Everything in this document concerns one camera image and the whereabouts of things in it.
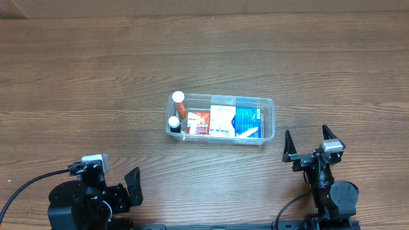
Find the clear plastic container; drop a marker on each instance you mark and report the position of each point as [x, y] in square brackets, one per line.
[202, 103]

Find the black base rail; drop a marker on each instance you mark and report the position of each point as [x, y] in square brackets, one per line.
[220, 226]

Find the black bottle white cap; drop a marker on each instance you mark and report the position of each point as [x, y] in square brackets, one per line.
[174, 124]

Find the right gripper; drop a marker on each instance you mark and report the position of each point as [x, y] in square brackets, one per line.
[308, 158]

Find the white blue box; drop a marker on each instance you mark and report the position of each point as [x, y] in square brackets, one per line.
[221, 121]

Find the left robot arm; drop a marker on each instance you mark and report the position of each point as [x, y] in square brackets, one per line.
[88, 203]

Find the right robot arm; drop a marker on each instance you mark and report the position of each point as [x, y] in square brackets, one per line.
[335, 201]

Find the orange bottle white cap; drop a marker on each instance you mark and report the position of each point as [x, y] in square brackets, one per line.
[178, 98]

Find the red white box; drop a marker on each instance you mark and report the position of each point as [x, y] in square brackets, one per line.
[198, 123]

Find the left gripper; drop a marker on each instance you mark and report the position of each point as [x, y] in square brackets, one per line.
[126, 195]

